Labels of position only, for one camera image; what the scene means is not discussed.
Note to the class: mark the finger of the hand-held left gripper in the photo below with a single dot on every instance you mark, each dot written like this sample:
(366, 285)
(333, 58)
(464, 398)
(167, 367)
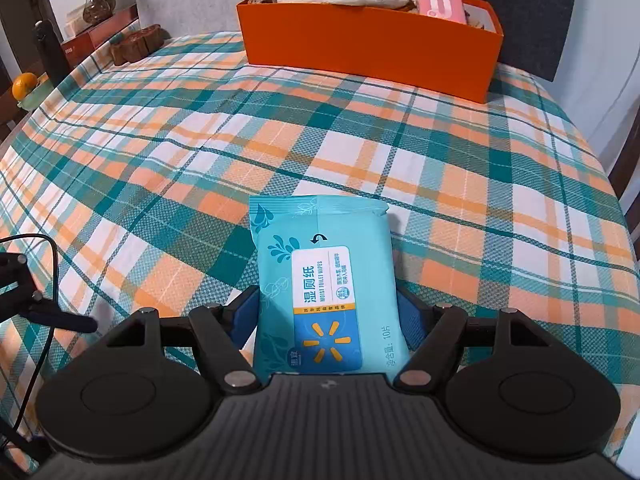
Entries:
(60, 319)

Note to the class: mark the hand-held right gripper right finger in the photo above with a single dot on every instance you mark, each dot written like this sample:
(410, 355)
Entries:
(411, 320)

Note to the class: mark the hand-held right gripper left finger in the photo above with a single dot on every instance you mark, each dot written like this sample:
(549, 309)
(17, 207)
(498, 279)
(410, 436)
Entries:
(247, 312)

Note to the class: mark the blue wet wipes packet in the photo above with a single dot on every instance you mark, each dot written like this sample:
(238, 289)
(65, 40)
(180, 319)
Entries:
(325, 260)

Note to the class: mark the orange cardboard box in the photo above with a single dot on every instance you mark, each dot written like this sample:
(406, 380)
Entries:
(360, 45)

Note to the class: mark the pink tissue packet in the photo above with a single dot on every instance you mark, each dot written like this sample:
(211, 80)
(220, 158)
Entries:
(440, 5)

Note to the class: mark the plaid tablecloth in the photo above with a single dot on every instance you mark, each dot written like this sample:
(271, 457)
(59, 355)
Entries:
(450, 185)

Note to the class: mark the green plate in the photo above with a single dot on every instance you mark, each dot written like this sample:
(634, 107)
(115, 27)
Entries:
(37, 97)

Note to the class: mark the orange fruit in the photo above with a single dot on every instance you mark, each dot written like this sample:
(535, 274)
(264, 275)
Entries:
(25, 86)

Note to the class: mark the black bottle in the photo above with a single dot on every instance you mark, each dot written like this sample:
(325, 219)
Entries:
(50, 55)

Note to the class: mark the red box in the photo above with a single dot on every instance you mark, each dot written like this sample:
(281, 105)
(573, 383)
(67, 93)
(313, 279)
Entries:
(85, 42)

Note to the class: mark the brown carved wooden block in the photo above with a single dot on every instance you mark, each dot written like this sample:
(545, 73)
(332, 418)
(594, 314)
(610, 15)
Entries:
(137, 45)

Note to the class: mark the dark wooden chair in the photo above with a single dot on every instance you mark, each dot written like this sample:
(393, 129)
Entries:
(631, 135)

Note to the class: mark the light grey felt panel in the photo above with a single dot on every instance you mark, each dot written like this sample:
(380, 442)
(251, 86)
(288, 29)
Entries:
(200, 0)

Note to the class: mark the dark grey felt panel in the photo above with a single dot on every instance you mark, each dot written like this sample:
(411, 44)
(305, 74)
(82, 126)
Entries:
(530, 10)

